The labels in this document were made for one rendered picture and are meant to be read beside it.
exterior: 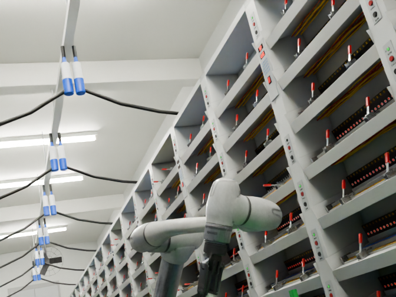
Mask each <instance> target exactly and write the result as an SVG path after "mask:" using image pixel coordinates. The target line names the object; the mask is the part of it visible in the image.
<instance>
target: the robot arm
mask: <svg viewBox="0 0 396 297"><path fill-rule="evenodd" d="M281 221H282V212H281V209H280V207H279V206H278V205H277V204H275V203H274V202H272V201H270V200H266V199H263V198H260V197H253V196H243V195H241V194H240V187H239V185H238V183H237V181H236V180H232V179H226V178H220V179H217V180H215V181H214V182H213V184H212V187H211V189H210V193H209V197H208V200H207V205H206V217H188V218H181V219H171V220H165V221H159V222H150V223H145V224H143V225H141V226H139V227H137V228H136V229H135V230H134V231H133V232H132V234H131V236H130V245H131V247H132V248H133V249H134V250H135V251H137V252H141V253H144V252H150V253H160V254H161V263H160V268H159V274H158V277H157V282H156V287H155V290H154V295H153V297H176V295H177V291H178V288H179V283H180V278H181V275H182V270H183V265H184V263H186V262H187V261H188V260H189V257H190V256H191V255H192V253H193V252H194V250H196V249H198V248H199V247H200V246H201V245H202V243H203V240H204V239H206V240H207V241H206V242H205V243H204V249H203V251H204V253H206V254H207V255H206V257H205V261H204V262H202V261H200V272H199V281H198V286H197V293H199V294H200V297H215V295H218V292H219V288H220V282H221V278H222V273H223V269H224V266H225V264H224V263H222V256H225V255H226V251H227V245H226V243H230V239H231V235H232V230H233V229H240V230H241V231H243V232H261V231H269V230H273V229H276V228H277V227H278V226H279V225H280V223H281Z"/></svg>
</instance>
